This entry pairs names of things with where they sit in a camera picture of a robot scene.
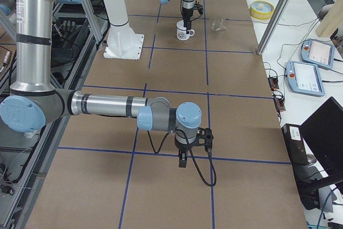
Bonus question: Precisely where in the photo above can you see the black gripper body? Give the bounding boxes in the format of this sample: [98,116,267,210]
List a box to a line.
[175,140,193,157]
[181,8,193,22]

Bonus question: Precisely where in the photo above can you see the white ceramic lid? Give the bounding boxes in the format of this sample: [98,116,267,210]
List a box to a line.
[176,20,187,31]

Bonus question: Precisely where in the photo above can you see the white enamel mug blue rim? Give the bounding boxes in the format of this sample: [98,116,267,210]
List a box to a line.
[176,28,195,41]

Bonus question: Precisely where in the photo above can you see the blue tape grid lines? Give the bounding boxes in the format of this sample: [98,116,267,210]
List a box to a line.
[57,0,293,229]

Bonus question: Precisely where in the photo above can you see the yellow rimmed bowl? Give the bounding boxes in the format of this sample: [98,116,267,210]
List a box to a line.
[249,0,274,20]

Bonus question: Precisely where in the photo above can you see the black computer box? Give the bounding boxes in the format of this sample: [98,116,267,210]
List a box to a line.
[281,123,308,166]

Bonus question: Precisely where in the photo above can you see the near teach pendant tablet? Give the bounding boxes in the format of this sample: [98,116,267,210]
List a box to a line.
[286,61,325,97]

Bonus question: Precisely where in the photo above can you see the teach pendant tablet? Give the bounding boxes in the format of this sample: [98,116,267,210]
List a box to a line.
[301,39,334,70]
[286,61,325,97]

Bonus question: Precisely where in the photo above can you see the far teach pendant tablet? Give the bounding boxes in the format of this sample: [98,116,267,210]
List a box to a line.
[301,39,334,70]

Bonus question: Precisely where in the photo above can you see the black monitor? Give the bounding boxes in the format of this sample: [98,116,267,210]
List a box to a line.
[297,97,342,194]

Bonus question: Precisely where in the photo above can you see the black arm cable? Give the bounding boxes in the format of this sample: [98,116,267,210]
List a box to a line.
[146,129,217,187]

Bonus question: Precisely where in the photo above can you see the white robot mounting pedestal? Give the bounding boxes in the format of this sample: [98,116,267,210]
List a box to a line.
[103,0,144,60]

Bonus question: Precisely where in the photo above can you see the aluminium frame post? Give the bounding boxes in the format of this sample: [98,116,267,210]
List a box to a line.
[257,0,290,55]

